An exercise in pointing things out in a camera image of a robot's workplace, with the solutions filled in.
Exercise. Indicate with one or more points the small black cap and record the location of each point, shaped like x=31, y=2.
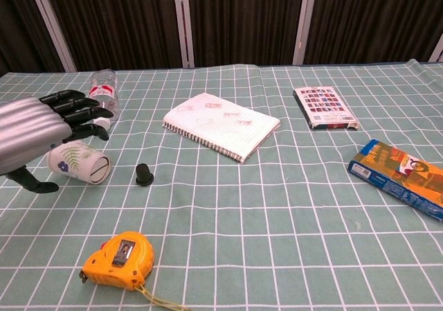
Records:
x=143, y=176

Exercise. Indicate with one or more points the white floral paper cup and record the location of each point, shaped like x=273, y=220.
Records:
x=79, y=162

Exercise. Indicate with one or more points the green grid tablecloth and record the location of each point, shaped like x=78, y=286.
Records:
x=259, y=221

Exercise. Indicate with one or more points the clear plastic water bottle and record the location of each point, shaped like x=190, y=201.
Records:
x=105, y=82

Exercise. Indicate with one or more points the yellow tape measure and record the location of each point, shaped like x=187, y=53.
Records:
x=117, y=262

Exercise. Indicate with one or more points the orange blue cardboard box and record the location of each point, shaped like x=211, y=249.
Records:
x=398, y=172

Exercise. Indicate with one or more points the black partition panel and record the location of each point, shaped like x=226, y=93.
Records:
x=117, y=23
x=17, y=23
x=242, y=20
x=373, y=20

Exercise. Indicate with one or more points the white spiral notebook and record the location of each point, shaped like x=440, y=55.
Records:
x=221, y=125

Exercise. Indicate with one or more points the small patterned book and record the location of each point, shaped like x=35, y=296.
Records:
x=323, y=106

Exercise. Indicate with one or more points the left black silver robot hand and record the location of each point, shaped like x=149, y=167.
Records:
x=24, y=131

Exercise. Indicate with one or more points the white partition frame post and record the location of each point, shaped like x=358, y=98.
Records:
x=304, y=23
x=183, y=23
x=52, y=27
x=437, y=49

